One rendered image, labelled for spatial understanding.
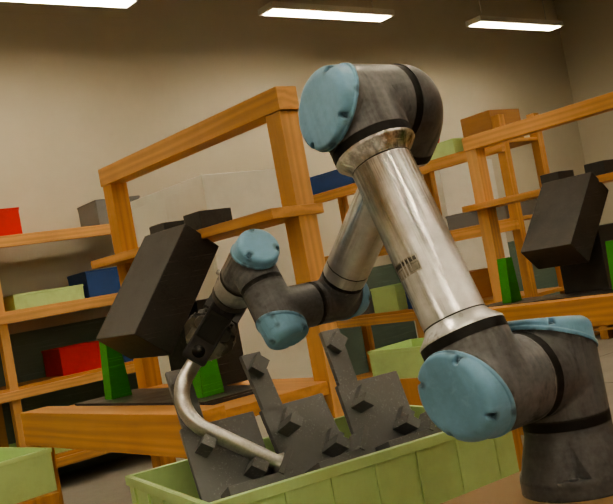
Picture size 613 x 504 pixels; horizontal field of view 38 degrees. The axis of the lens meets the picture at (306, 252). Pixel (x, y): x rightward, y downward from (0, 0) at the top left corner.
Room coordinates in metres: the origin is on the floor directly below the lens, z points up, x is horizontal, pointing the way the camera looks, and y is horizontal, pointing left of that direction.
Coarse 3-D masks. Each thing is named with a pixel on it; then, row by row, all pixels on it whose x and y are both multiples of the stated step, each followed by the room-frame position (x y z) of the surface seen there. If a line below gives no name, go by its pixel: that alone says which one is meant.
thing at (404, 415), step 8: (360, 392) 1.82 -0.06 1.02; (368, 392) 1.83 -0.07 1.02; (360, 400) 1.79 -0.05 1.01; (368, 400) 1.78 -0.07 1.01; (352, 408) 1.82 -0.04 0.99; (360, 408) 1.81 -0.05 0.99; (368, 408) 1.80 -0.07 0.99; (400, 408) 1.86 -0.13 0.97; (408, 408) 1.85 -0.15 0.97; (400, 416) 1.84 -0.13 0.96; (408, 416) 1.80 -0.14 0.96; (400, 424) 1.82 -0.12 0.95; (408, 424) 1.80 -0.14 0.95; (416, 424) 1.80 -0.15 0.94; (400, 432) 1.84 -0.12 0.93; (408, 432) 1.83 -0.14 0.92
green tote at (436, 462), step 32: (416, 416) 1.91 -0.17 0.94; (416, 448) 1.55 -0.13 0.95; (448, 448) 1.59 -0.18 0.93; (480, 448) 1.62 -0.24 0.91; (512, 448) 1.66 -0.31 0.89; (128, 480) 1.71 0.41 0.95; (160, 480) 1.75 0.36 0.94; (192, 480) 1.78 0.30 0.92; (288, 480) 1.43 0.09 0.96; (320, 480) 1.46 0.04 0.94; (352, 480) 1.49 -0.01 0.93; (384, 480) 1.52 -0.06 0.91; (416, 480) 1.55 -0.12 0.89; (448, 480) 1.58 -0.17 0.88; (480, 480) 1.62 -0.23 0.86
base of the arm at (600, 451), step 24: (528, 432) 1.19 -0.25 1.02; (552, 432) 1.16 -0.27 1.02; (576, 432) 1.15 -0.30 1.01; (600, 432) 1.16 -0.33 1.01; (528, 456) 1.19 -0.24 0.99; (552, 456) 1.16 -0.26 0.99; (576, 456) 1.15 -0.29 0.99; (600, 456) 1.15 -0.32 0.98; (528, 480) 1.19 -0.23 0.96; (552, 480) 1.15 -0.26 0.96; (576, 480) 1.15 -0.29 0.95; (600, 480) 1.13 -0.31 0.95
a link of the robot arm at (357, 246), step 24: (432, 96) 1.26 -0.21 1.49; (432, 120) 1.27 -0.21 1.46; (432, 144) 1.32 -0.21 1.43; (360, 216) 1.41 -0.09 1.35; (336, 240) 1.47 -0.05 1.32; (360, 240) 1.43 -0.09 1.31; (336, 264) 1.47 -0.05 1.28; (360, 264) 1.46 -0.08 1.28; (336, 288) 1.49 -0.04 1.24; (360, 288) 1.50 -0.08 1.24; (336, 312) 1.51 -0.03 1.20; (360, 312) 1.56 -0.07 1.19
